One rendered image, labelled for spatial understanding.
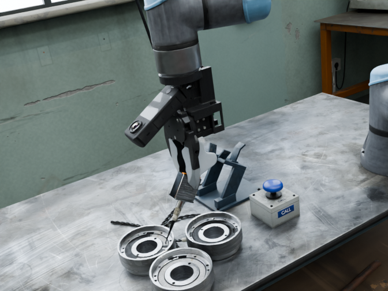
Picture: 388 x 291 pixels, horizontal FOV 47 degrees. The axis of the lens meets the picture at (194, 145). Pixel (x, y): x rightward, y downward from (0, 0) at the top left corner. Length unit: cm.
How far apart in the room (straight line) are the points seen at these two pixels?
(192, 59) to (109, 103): 173
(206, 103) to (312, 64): 242
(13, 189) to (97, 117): 55
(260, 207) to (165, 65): 35
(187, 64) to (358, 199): 47
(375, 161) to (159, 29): 59
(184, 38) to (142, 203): 46
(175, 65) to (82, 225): 46
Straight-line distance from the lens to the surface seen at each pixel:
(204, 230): 85
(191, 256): 80
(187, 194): 81
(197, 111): 74
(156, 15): 70
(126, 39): 240
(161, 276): 77
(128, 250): 85
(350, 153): 116
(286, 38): 297
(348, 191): 100
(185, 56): 70
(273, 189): 88
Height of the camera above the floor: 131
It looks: 24 degrees down
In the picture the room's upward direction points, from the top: 9 degrees counter-clockwise
